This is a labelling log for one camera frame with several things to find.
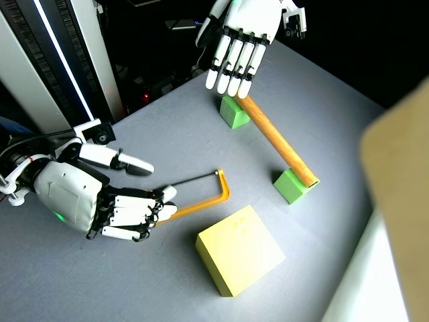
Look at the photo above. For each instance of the grey table cloth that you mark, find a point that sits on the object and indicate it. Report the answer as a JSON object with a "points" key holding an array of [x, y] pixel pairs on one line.
{"points": [[174, 141]]}

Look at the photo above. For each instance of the white panel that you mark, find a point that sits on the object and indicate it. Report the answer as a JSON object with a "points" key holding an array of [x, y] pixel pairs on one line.
{"points": [[365, 278]]}

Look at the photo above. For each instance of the wooden dowel rod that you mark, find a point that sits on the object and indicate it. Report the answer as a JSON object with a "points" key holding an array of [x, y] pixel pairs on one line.
{"points": [[275, 137]]}

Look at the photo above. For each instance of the flat grey device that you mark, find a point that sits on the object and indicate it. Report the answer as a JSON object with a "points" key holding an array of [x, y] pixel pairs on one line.
{"points": [[181, 24]]}

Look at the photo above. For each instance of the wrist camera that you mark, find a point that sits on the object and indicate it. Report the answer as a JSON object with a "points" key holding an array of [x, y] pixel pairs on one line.
{"points": [[99, 134], [295, 23]]}

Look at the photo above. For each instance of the white robot body column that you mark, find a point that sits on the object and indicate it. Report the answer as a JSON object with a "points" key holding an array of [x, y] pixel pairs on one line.
{"points": [[90, 50]]}

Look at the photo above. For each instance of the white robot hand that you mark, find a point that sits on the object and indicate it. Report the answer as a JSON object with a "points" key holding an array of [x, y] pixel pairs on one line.
{"points": [[67, 194], [249, 20]]}

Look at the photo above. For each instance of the yellow frame hacksaw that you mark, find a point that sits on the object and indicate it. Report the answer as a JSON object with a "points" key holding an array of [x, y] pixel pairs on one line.
{"points": [[201, 206]]}

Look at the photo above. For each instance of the tan board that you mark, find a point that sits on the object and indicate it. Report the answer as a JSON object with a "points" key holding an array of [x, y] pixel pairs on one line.
{"points": [[402, 188]]}

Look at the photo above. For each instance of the green support block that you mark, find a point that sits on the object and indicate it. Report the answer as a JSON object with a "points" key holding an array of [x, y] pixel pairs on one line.
{"points": [[290, 188], [231, 112]]}

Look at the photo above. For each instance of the yellow square block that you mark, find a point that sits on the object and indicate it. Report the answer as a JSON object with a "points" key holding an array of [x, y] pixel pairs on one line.
{"points": [[239, 250]]}

